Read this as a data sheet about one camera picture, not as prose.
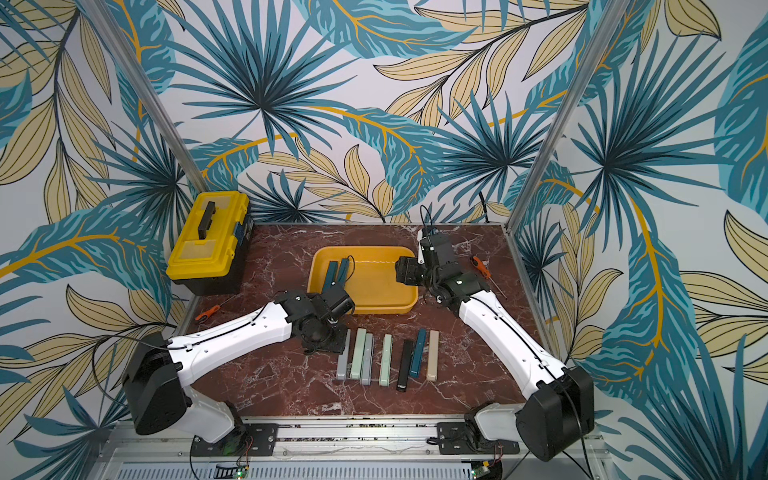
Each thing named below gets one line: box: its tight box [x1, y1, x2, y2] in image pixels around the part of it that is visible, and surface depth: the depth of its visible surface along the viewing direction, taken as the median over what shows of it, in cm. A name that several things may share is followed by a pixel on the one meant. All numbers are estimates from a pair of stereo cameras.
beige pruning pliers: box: [426, 330, 439, 382], surface depth 87 cm
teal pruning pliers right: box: [410, 328, 427, 379], surface depth 87 cm
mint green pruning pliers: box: [379, 334, 393, 387], surface depth 85 cm
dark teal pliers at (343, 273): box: [338, 258, 349, 284], surface depth 105 cm
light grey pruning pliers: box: [360, 333, 374, 386], surface depth 85 cm
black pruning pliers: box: [396, 339, 414, 393], surface depth 85 cm
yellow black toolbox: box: [166, 191, 254, 296], surface depth 94 cm
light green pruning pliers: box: [350, 328, 367, 380], surface depth 86 cm
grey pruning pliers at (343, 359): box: [337, 329, 351, 380], surface depth 85 cm
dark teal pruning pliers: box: [322, 261, 338, 293], surface depth 105 cm
